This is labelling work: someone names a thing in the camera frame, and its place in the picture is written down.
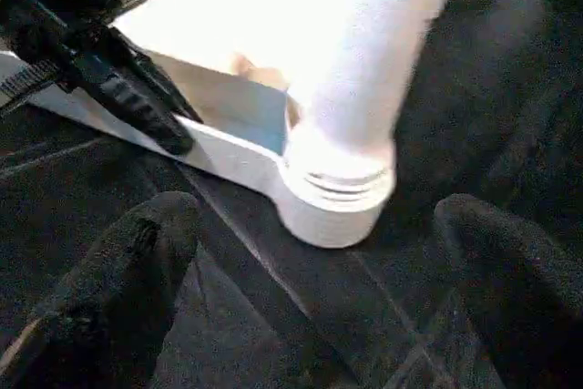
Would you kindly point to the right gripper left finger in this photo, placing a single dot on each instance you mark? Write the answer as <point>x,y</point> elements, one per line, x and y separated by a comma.
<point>105,298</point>

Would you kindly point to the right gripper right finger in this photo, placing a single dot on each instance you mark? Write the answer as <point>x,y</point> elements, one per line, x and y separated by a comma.
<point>514,298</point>

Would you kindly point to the white plastic table leg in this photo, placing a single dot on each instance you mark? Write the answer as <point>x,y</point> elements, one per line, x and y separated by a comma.
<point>364,65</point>

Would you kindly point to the white plastic table top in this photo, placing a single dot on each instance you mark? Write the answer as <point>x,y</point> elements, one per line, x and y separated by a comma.
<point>228,20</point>

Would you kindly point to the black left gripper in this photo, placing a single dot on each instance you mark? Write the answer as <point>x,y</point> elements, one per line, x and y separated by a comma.
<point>45,20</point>

